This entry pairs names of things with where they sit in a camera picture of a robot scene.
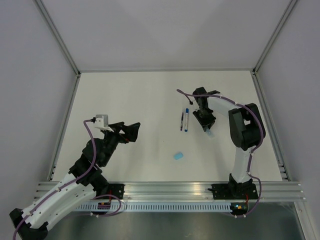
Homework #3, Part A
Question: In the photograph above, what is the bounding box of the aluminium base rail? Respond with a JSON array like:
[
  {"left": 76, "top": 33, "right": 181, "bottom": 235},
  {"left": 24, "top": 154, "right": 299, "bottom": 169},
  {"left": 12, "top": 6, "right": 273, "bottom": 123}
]
[{"left": 34, "top": 181, "right": 307, "bottom": 203}]

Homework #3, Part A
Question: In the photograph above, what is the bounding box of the white marker pen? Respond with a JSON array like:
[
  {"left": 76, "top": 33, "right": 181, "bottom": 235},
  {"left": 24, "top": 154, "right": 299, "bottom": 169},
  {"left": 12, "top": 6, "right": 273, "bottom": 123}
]
[{"left": 184, "top": 111, "right": 189, "bottom": 132}]

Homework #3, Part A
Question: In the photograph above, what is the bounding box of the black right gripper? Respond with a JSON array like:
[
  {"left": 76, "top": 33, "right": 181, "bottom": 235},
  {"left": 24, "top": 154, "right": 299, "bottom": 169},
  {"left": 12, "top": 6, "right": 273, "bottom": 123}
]
[{"left": 193, "top": 107, "right": 217, "bottom": 131}]

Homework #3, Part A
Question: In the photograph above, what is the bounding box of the light blue highlighter pen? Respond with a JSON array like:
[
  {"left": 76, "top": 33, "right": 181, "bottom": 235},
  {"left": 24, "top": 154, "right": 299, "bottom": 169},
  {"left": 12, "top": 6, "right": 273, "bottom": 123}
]
[{"left": 205, "top": 128, "right": 215, "bottom": 139}]

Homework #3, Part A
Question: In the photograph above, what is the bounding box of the purple gel pen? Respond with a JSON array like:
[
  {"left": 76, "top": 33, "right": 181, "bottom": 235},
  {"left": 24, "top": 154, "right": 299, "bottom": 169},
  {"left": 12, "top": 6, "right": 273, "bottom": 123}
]
[{"left": 179, "top": 112, "right": 184, "bottom": 131}]

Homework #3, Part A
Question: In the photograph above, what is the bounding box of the right aluminium frame post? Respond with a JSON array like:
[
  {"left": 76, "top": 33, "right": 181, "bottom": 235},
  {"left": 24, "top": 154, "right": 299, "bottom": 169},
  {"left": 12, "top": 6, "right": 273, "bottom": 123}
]
[{"left": 251, "top": 0, "right": 299, "bottom": 76}]

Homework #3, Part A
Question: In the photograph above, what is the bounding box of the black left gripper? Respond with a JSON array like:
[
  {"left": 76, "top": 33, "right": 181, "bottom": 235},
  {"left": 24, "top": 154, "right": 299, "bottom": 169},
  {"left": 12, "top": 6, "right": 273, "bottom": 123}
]
[{"left": 101, "top": 122, "right": 141, "bottom": 166}]

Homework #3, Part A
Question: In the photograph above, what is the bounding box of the light blue eraser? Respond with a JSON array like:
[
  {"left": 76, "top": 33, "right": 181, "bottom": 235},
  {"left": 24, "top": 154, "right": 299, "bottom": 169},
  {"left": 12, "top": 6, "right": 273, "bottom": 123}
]
[{"left": 173, "top": 152, "right": 184, "bottom": 160}]

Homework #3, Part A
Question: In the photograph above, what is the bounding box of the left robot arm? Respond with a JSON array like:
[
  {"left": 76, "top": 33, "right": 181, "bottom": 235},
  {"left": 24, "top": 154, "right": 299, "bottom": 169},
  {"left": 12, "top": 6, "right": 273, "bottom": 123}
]
[{"left": 9, "top": 117, "right": 141, "bottom": 240}]

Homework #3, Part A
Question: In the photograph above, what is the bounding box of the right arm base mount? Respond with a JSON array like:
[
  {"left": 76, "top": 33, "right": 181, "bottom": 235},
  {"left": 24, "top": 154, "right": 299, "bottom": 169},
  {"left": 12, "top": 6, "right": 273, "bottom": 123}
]
[{"left": 207, "top": 173, "right": 258, "bottom": 200}]

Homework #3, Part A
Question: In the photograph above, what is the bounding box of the left aluminium frame post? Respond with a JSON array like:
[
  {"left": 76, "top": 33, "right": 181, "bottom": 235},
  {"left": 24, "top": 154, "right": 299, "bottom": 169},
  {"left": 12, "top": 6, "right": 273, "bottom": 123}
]
[{"left": 33, "top": 0, "right": 81, "bottom": 77}]

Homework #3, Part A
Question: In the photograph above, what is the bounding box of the aluminium frame post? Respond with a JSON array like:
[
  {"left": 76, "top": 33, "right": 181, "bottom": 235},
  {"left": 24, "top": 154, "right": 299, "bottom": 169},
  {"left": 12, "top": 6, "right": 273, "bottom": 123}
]
[
  {"left": 33, "top": 0, "right": 81, "bottom": 77},
  {"left": 251, "top": 0, "right": 299, "bottom": 76}
]

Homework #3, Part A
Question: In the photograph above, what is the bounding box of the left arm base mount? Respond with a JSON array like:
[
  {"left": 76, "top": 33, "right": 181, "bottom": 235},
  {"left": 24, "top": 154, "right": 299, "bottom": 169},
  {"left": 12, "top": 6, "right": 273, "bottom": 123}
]
[{"left": 95, "top": 183, "right": 126, "bottom": 200}]

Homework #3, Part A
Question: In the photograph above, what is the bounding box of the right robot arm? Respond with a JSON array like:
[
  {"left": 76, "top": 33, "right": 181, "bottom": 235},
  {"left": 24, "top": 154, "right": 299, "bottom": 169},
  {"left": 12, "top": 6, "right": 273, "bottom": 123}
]
[{"left": 192, "top": 87, "right": 266, "bottom": 199}]

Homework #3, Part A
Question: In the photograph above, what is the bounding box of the slotted cable duct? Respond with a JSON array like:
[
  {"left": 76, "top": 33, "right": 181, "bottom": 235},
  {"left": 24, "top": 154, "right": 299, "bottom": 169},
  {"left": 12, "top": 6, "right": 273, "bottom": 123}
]
[{"left": 75, "top": 200, "right": 232, "bottom": 213}]

